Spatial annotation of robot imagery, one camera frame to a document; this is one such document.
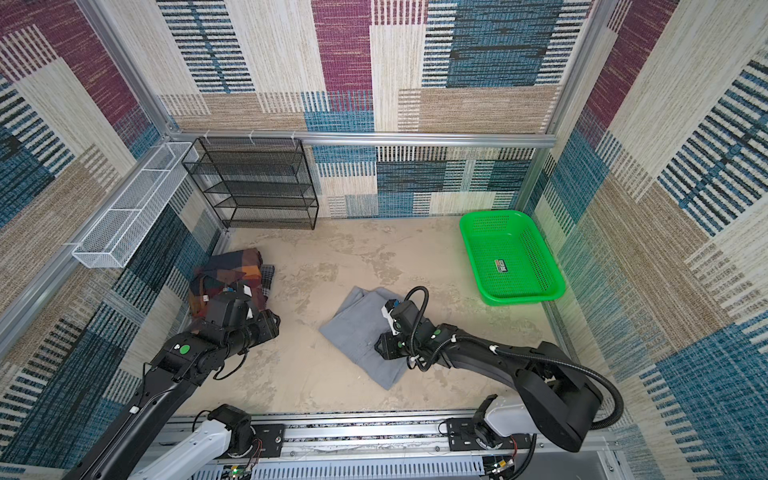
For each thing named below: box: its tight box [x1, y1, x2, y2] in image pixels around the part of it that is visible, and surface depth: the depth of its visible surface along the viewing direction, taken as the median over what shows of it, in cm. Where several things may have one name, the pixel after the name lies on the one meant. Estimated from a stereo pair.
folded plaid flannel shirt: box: [188, 248, 267, 319], surface depth 95 cm
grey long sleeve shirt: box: [319, 286, 408, 390], surface depth 87 cm
